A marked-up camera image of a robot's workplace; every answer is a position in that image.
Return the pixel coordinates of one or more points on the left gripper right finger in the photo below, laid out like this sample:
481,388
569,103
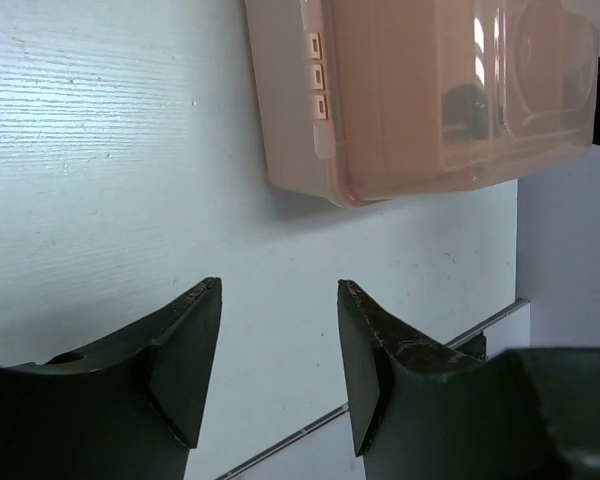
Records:
422,410

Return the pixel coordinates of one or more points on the pink plastic toolbox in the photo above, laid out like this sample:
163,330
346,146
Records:
366,101

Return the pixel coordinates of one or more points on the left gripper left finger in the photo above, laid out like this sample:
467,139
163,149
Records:
127,406

